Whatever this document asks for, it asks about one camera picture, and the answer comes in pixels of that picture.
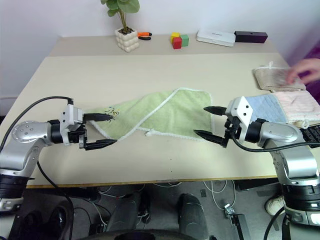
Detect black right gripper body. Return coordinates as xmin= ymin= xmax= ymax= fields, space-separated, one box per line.
xmin=221 ymin=114 xmax=243 ymax=149

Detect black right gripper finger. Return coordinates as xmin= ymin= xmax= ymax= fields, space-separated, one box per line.
xmin=192 ymin=129 xmax=226 ymax=147
xmin=203 ymin=105 xmax=228 ymax=117

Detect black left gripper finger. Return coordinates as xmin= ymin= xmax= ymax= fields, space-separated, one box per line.
xmin=83 ymin=112 xmax=114 ymax=122
xmin=83 ymin=139 xmax=118 ymax=152

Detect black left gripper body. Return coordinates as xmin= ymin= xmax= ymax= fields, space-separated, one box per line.
xmin=67 ymin=121 xmax=89 ymax=151

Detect light green towel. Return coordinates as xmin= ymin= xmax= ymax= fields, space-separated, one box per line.
xmin=84 ymin=86 xmax=221 ymax=144

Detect beige towel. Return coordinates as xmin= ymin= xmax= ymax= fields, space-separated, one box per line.
xmin=251 ymin=60 xmax=307 ymax=94

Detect light blue folded towel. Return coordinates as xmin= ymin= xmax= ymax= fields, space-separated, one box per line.
xmin=243 ymin=93 xmax=291 ymax=125

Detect pink folded towel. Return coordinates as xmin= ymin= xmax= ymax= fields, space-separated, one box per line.
xmin=273 ymin=90 xmax=320 ymax=129

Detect person's bare hand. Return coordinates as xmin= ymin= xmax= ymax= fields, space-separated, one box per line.
xmin=286 ymin=57 xmax=320 ymax=85

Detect dark rounded shape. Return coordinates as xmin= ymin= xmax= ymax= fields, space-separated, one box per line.
xmin=107 ymin=191 xmax=151 ymax=234
xmin=176 ymin=193 xmax=210 ymax=240

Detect white flat box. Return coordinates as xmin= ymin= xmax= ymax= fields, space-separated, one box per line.
xmin=195 ymin=28 xmax=237 ymax=48

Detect red cube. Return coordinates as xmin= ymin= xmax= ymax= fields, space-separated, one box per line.
xmin=172 ymin=36 xmax=183 ymax=51

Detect dark rectangular box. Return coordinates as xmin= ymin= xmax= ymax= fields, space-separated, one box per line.
xmin=234 ymin=30 xmax=269 ymax=44

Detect white bubble plant pot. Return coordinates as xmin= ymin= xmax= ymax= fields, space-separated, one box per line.
xmin=114 ymin=26 xmax=140 ymax=53

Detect black glossy rounded shape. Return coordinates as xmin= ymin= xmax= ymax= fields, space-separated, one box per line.
xmin=14 ymin=204 xmax=74 ymax=240

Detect white shoe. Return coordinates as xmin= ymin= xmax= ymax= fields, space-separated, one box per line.
xmin=264 ymin=195 xmax=286 ymax=216

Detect dark curved rim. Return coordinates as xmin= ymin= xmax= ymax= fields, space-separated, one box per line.
xmin=82 ymin=226 xmax=213 ymax=240

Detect person's purple garment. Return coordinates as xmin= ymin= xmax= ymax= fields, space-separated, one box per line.
xmin=305 ymin=46 xmax=320 ymax=103

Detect green leafy plant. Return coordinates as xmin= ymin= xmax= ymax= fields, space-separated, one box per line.
xmin=100 ymin=0 xmax=141 ymax=32

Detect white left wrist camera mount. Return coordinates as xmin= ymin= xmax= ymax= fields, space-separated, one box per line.
xmin=59 ymin=104 xmax=85 ymax=146

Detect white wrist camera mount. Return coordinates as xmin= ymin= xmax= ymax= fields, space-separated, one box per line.
xmin=225 ymin=95 xmax=257 ymax=141
xmin=59 ymin=104 xmax=85 ymax=146

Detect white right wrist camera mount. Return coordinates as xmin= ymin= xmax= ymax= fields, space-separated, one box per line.
xmin=225 ymin=95 xmax=257 ymax=141

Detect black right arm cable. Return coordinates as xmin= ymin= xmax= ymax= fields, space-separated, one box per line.
xmin=230 ymin=132 xmax=320 ymax=153

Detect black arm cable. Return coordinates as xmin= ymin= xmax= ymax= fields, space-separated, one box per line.
xmin=230 ymin=132 xmax=320 ymax=153
xmin=0 ymin=96 xmax=75 ymax=240

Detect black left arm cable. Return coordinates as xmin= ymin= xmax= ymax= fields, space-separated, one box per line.
xmin=0 ymin=96 xmax=75 ymax=240

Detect white cable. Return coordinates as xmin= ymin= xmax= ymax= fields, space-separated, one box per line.
xmin=202 ymin=179 xmax=237 ymax=214

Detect metal clamp bracket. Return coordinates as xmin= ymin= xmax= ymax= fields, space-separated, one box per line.
xmin=223 ymin=203 xmax=251 ymax=240

